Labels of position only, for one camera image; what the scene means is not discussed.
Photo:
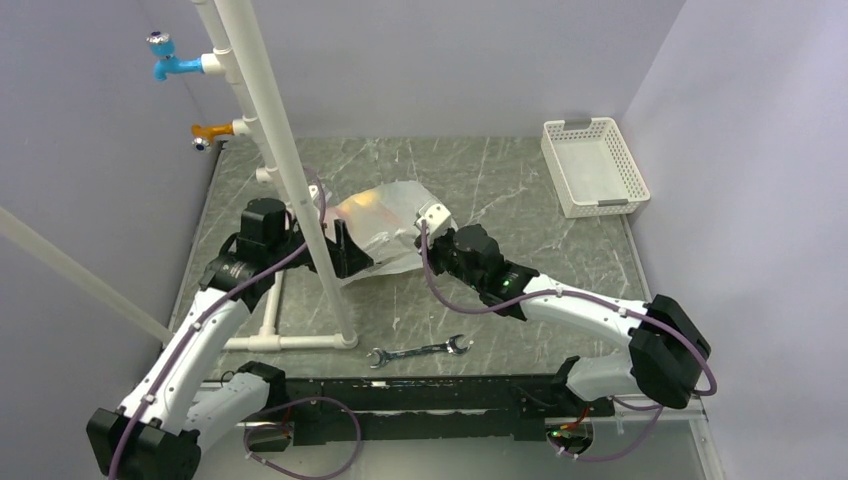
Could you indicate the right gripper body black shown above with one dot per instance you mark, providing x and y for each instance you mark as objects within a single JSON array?
[{"x": 442, "y": 257}]

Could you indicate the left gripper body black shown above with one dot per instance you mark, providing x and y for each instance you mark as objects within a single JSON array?
[{"x": 290, "y": 242}]

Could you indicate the translucent white plastic bag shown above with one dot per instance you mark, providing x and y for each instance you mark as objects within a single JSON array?
[{"x": 381, "y": 221}]

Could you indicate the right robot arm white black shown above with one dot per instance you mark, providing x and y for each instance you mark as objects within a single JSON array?
[{"x": 661, "y": 354}]

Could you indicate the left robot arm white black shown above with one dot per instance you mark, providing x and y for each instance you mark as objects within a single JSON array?
[{"x": 159, "y": 430}]

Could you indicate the silver open-end wrench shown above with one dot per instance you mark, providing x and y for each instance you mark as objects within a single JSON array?
[{"x": 455, "y": 345}]

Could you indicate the orange plastic faucet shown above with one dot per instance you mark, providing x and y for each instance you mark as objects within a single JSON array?
[{"x": 205, "y": 136}]

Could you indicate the white perforated plastic basket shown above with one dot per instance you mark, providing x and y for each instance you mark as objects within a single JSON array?
[{"x": 592, "y": 168}]

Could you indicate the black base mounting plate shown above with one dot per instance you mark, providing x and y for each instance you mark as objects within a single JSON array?
[{"x": 521, "y": 407}]

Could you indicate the blue plastic faucet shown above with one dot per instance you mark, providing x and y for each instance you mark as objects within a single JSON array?
[{"x": 167, "y": 62}]

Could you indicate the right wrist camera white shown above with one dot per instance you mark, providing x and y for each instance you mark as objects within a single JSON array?
[{"x": 435, "y": 219}]

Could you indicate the aluminium rail frame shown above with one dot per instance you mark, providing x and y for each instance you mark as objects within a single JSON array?
[{"x": 602, "y": 440}]

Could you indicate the white PVC pipe frame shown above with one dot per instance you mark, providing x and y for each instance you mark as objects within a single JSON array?
[{"x": 239, "y": 55}]

